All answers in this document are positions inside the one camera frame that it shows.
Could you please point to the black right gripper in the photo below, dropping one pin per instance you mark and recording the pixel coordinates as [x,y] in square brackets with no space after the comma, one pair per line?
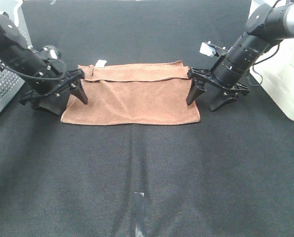
[228,94]

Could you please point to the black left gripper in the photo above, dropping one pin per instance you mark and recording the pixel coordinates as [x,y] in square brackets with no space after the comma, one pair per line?
[47,80]

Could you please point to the brown towel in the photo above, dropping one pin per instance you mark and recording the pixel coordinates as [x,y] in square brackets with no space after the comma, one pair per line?
[141,93]

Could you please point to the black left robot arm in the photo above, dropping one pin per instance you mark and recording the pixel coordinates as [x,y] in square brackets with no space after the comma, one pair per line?
[14,47]

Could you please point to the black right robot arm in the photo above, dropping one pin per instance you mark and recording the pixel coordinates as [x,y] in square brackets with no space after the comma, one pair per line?
[241,56]

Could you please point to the grey perforated basket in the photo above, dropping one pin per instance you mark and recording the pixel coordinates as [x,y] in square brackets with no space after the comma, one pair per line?
[11,83]

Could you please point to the white woven basket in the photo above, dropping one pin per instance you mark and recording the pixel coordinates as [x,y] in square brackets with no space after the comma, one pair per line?
[282,81]

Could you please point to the grey tape strip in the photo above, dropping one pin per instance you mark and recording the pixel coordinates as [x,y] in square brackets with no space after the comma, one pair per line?
[140,225]

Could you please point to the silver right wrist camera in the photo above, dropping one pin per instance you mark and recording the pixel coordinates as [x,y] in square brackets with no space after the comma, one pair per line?
[212,50]

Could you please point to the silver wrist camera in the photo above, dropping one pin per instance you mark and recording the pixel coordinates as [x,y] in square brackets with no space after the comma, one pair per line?
[49,52]
[212,50]

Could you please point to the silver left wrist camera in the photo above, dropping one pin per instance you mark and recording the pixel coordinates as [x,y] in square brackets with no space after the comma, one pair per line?
[49,52]

